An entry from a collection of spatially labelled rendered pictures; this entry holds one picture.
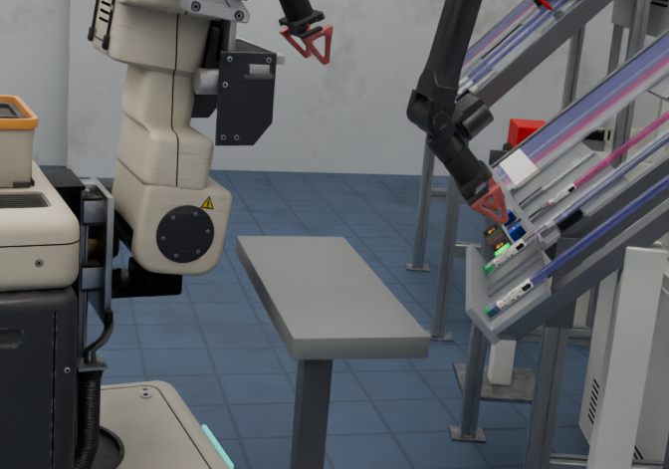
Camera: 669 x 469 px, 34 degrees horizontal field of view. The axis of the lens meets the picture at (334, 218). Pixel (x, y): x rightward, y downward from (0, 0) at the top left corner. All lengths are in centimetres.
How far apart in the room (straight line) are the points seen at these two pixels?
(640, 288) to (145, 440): 99
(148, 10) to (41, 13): 366
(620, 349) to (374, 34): 412
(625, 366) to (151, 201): 82
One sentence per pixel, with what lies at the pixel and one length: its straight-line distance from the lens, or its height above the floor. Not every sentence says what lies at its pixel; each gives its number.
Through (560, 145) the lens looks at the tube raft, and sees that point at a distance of 250.
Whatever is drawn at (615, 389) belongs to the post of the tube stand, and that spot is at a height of 60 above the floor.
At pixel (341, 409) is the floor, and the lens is 303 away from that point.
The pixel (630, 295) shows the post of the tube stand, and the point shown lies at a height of 75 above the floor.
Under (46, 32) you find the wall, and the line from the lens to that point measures 552.
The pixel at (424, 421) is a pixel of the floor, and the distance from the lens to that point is 301.
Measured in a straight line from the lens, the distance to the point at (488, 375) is 330.
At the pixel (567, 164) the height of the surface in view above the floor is 81.
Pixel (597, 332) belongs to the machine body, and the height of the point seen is 34.
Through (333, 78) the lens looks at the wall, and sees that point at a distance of 572.
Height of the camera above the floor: 126
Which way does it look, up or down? 15 degrees down
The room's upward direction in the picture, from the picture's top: 5 degrees clockwise
